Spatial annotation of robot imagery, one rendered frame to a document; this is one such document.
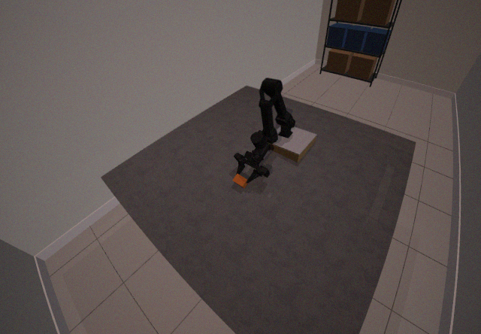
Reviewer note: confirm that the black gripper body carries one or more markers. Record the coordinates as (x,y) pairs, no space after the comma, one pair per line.
(264,171)

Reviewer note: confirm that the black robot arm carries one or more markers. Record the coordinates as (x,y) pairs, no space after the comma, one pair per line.
(273,88)

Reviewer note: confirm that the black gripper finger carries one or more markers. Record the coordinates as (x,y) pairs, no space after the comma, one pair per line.
(241,166)
(254,175)

